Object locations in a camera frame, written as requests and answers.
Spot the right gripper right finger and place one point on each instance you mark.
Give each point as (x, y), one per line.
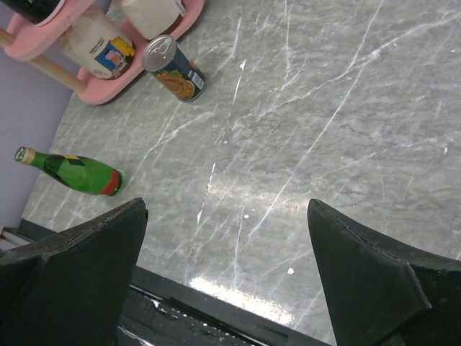
(381, 291)

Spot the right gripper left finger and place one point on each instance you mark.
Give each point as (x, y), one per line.
(69, 288)

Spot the printed paper roll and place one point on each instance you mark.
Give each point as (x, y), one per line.
(95, 43)

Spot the black paper roll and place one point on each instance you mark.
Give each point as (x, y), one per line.
(38, 12)

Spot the beige paper roll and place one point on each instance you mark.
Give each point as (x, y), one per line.
(152, 18)

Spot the pink three-tier shelf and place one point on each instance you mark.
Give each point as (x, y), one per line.
(26, 42)

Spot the green glass bottle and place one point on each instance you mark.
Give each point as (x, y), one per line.
(78, 173)

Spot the food tin can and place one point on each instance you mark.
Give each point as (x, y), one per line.
(165, 60)

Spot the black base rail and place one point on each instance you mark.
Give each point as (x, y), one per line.
(158, 311)

